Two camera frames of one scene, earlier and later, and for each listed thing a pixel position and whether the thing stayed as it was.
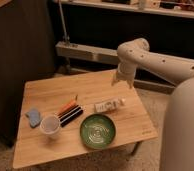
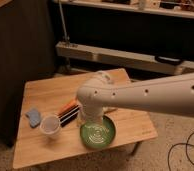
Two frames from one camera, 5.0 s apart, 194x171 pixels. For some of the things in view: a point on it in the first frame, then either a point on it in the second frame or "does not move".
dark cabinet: [22, 49] does not move
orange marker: [73, 102] does not move
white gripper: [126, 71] -> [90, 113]
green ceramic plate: [97, 131] does not move
